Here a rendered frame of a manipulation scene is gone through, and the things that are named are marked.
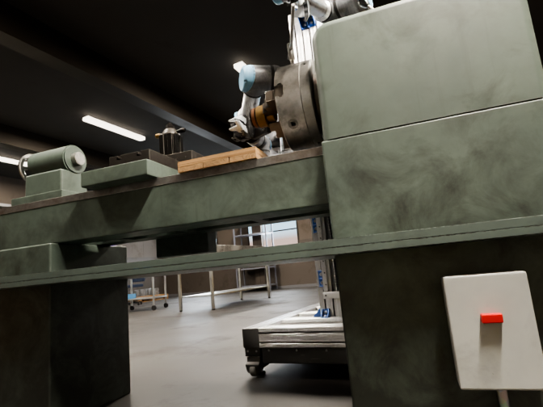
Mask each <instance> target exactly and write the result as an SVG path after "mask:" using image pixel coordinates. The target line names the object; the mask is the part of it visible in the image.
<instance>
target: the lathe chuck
mask: <svg viewBox="0 0 543 407"><path fill-rule="evenodd" d="M300 63H301V62H297V63H294V64H291V65H286V66H283V67H279V68H278V69H277V70H276V73H275V77H274V87H277V86H278V85H279V84H281V85H282V86H283V92H284V94H282V97H279V96H276V97H275V100H276V109H277V113H278V117H279V121H280V126H281V128H282V131H283V134H284V137H285V140H286V141H287V143H288V145H289V147H290V148H291V150H292V151H294V152H295V151H300V150H304V149H312V148H316V147H317V146H316V145H315V144H314V142H313V140H312V137H311V135H310V133H309V129H308V126H307V123H306V119H305V113H304V109H303V105H302V101H301V90H300V82H299V68H300ZM291 119H295V120H296V121H297V122H298V126H297V127H296V128H290V127H289V125H288V122H289V121H290V120H291Z"/></svg>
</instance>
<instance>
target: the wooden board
mask: <svg viewBox="0 0 543 407"><path fill-rule="evenodd" d="M262 157H269V156H268V155H266V154H265V153H264V152H263V151H261V150H260V149H258V148H257V147H255V146H254V147H250V148H245V149H239V150H234V151H230V152H226V153H219V154H214V155H210V156H207V157H199V158H195V159H191V160H186V161H182V162H178V173H180V174H182V173H187V172H191V171H195V170H203V169H208V168H212V167H216V166H224V165H228V164H233V163H237V162H244V161H249V160H254V159H258V158H262Z"/></svg>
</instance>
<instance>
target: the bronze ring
mask: <svg viewBox="0 0 543 407"><path fill-rule="evenodd" d="M249 117H250V122H251V125H252V126H253V128H265V127H269V124H270V123H275V122H277V120H278V116H277V114H275V115H269V116H265V115H264V114H263V105H261V106H257V107H256V108H252V109H250V111H249ZM269 128H270V127H269Z"/></svg>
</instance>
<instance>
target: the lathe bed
mask: <svg viewBox="0 0 543 407"><path fill-rule="evenodd" d="M324 216H330V209H329V202H328V195H327V189H326V176H325V168H324V161H323V154H322V147H316V148H312V149H304V150H300V151H295V152H291V153H283V154H279V155H275V156H270V157H262V158H258V159H254V160H249V161H244V162H237V163H233V164H228V165H224V166H216V167H212V168H208V169H203V170H195V171H191V172H187V173H182V174H175V175H170V176H166V177H161V178H154V179H150V180H145V181H140V182H136V183H129V184H124V185H119V186H115V187H108V188H104V189H99V190H94V191H87V192H83V193H78V194H74V195H66V196H62V197H57V198H53V199H45V200H41V201H36V202H32V203H24V204H20V205H15V206H11V207H7V208H0V250H8V249H14V248H20V247H25V246H31V245H42V244H48V243H60V244H79V245H120V244H126V243H132V242H139V241H150V240H156V239H163V238H168V237H180V236H186V235H192V234H198V233H210V232H216V231H222V230H228V229H240V228H246V227H252V226H259V225H265V224H276V223H282V222H289V221H295V220H306V219H312V218H319V217H324Z"/></svg>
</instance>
